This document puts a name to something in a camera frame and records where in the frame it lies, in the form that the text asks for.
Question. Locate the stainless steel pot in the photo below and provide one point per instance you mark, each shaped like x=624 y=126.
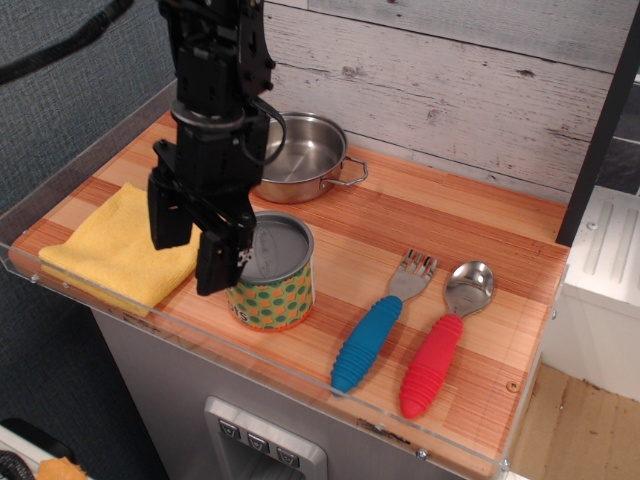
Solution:
x=311 y=158

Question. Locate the blue handled fork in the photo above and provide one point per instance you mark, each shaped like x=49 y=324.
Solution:
x=361 y=349

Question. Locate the white toy cabinet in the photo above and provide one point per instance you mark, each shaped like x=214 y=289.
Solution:
x=593 y=331

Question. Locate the dark right frame post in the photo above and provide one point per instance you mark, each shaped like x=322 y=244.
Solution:
x=610 y=114

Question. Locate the red handled spoon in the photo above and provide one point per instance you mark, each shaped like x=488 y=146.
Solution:
x=469 y=290

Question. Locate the clear acrylic guard rail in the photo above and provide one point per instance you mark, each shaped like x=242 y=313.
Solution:
x=202 y=380

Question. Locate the silver dispenser button panel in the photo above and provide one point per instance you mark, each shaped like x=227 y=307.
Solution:
x=262 y=442

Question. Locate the yellow folded cloth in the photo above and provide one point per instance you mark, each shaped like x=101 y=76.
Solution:
x=111 y=256

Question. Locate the green orange dotted tin can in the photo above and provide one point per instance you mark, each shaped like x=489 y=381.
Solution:
x=276 y=290

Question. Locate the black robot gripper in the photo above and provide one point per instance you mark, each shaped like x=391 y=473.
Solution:
x=204 y=179

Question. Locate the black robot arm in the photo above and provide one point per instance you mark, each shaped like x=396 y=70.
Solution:
x=221 y=59

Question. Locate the orange object at corner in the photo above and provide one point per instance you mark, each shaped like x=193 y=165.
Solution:
x=60 y=469

